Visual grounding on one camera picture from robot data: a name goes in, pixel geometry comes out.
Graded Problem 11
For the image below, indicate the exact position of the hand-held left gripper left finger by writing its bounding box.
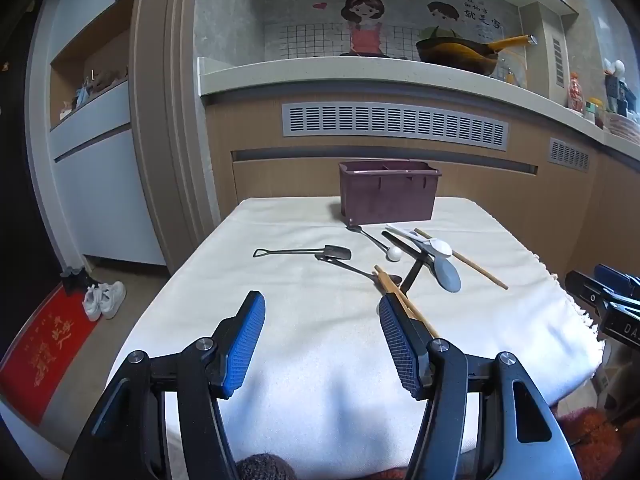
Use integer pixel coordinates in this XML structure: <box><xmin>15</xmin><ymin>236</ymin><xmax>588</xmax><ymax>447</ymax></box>
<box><xmin>62</xmin><ymin>290</ymin><xmax>266</xmax><ymax>480</ymax></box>

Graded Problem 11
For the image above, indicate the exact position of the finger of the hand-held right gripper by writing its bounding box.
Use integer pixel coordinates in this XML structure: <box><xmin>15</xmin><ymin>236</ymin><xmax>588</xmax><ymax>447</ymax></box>
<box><xmin>594</xmin><ymin>263</ymin><xmax>640</xmax><ymax>295</ymax></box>
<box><xmin>565</xmin><ymin>270</ymin><xmax>620</xmax><ymax>309</ymax></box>

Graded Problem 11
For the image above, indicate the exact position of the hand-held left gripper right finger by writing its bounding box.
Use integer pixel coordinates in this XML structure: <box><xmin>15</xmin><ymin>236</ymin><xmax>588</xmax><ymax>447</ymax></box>
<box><xmin>377</xmin><ymin>294</ymin><xmax>583</xmax><ymax>480</ymax></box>

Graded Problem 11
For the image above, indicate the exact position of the purple plastic utensil holder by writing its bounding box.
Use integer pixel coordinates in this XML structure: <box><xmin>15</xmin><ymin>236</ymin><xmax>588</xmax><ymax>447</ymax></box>
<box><xmin>338</xmin><ymin>160</ymin><xmax>443</xmax><ymax>226</ymax></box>

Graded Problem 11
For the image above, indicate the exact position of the wooden chopstick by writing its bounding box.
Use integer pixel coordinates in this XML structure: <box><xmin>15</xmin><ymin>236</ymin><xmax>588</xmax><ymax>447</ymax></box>
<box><xmin>374</xmin><ymin>265</ymin><xmax>441</xmax><ymax>339</ymax></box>
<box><xmin>379</xmin><ymin>268</ymin><xmax>435</xmax><ymax>335</ymax></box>
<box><xmin>414</xmin><ymin>228</ymin><xmax>509</xmax><ymax>291</ymax></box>

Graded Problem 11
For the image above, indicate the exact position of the white tablecloth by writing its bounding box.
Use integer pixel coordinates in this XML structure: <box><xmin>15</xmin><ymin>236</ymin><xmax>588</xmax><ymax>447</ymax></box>
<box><xmin>107</xmin><ymin>196</ymin><xmax>601</xmax><ymax>472</ymax></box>

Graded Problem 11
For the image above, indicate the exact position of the long black brown-headed utensil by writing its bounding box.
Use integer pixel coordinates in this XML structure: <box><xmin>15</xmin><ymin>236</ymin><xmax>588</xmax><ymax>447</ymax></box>
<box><xmin>315</xmin><ymin>254</ymin><xmax>403</xmax><ymax>285</ymax></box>

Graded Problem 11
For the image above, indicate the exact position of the white plastic spoon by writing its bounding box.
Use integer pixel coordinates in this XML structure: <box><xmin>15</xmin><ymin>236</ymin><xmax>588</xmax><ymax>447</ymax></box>
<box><xmin>386</xmin><ymin>224</ymin><xmax>454</xmax><ymax>257</ymax></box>

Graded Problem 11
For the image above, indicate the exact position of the dark metal spoon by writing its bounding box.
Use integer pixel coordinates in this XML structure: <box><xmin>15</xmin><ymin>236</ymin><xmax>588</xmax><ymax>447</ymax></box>
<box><xmin>346</xmin><ymin>225</ymin><xmax>392</xmax><ymax>252</ymax></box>

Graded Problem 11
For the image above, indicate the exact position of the black shovel-shaped spoon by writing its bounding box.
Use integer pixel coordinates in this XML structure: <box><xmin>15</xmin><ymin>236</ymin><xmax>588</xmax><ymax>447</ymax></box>
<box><xmin>252</xmin><ymin>244</ymin><xmax>352</xmax><ymax>263</ymax></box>

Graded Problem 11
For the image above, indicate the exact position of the small grey vent grille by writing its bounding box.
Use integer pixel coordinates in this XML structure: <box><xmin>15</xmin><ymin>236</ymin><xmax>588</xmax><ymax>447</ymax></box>
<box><xmin>547</xmin><ymin>137</ymin><xmax>591</xmax><ymax>174</ymax></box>

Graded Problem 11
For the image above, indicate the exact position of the brown fuzzy object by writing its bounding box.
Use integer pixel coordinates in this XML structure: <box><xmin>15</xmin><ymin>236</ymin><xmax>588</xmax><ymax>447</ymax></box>
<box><xmin>235</xmin><ymin>452</ymin><xmax>297</xmax><ymax>480</ymax></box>

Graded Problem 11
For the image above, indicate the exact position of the red fuzzy clothing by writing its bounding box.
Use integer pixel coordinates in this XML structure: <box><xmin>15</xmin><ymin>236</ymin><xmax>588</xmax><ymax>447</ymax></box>
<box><xmin>555</xmin><ymin>405</ymin><xmax>640</xmax><ymax>480</ymax></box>

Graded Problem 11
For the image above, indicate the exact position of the white sneaker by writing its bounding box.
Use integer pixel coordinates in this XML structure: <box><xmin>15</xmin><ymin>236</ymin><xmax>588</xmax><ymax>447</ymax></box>
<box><xmin>82</xmin><ymin>285</ymin><xmax>104</xmax><ymax>322</ymax></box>
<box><xmin>97</xmin><ymin>281</ymin><xmax>127</xmax><ymax>320</ymax></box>

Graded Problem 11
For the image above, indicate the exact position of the stack of plates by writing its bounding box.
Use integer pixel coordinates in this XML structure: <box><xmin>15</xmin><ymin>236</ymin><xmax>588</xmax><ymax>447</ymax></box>
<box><xmin>607</xmin><ymin>112</ymin><xmax>640</xmax><ymax>144</ymax></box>

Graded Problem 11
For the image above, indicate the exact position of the pair of black shoes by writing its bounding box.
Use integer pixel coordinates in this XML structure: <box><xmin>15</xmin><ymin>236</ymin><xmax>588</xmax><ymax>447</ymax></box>
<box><xmin>60</xmin><ymin>266</ymin><xmax>94</xmax><ymax>294</ymax></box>

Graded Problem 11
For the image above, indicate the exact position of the orange jar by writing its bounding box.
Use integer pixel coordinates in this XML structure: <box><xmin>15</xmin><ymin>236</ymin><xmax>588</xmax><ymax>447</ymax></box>
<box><xmin>567</xmin><ymin>72</ymin><xmax>586</xmax><ymax>111</ymax></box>

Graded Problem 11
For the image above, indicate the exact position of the toy figure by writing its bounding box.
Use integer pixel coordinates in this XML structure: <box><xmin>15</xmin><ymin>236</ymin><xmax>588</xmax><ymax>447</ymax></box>
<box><xmin>602</xmin><ymin>57</ymin><xmax>637</xmax><ymax>114</ymax></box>

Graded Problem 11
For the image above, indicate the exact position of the red doormat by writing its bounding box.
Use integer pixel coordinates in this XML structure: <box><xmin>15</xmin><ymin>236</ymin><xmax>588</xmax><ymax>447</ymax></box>
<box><xmin>0</xmin><ymin>282</ymin><xmax>102</xmax><ymax>427</ymax></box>

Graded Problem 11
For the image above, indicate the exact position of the white cabinet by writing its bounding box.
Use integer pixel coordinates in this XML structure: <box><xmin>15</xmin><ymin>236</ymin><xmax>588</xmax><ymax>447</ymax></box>
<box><xmin>25</xmin><ymin>0</ymin><xmax>169</xmax><ymax>269</ymax></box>

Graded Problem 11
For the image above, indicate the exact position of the large grey vent grille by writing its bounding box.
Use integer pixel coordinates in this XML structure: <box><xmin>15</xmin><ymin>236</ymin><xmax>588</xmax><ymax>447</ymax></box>
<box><xmin>281</xmin><ymin>102</ymin><xmax>510</xmax><ymax>151</ymax></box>

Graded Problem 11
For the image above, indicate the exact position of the narrow upright vent grille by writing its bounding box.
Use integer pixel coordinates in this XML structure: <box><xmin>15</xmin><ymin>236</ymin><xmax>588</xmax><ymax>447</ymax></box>
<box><xmin>551</xmin><ymin>37</ymin><xmax>566</xmax><ymax>89</ymax></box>

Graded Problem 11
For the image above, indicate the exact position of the white stone counter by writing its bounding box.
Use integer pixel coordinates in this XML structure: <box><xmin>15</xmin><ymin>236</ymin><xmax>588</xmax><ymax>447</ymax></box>
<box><xmin>197</xmin><ymin>55</ymin><xmax>640</xmax><ymax>161</ymax></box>

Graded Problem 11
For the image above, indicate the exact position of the shelf clutter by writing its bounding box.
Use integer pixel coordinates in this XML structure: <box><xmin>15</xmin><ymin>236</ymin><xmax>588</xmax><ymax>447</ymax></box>
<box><xmin>60</xmin><ymin>66</ymin><xmax>129</xmax><ymax>117</ymax></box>

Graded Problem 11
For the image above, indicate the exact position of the black-handled utensil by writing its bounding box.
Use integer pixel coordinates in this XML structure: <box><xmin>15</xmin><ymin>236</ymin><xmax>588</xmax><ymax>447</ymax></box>
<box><xmin>398</xmin><ymin>255</ymin><xmax>432</xmax><ymax>297</ymax></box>

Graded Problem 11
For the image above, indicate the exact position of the dark wok with yellow handle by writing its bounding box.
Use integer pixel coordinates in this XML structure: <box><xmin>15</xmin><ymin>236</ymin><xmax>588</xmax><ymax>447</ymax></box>
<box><xmin>416</xmin><ymin>34</ymin><xmax>539</xmax><ymax>77</ymax></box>

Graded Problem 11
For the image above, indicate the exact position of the cartoon wall poster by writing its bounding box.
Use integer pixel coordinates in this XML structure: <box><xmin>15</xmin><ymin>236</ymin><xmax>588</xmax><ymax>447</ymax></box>
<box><xmin>262</xmin><ymin>0</ymin><xmax>526</xmax><ymax>62</ymax></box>

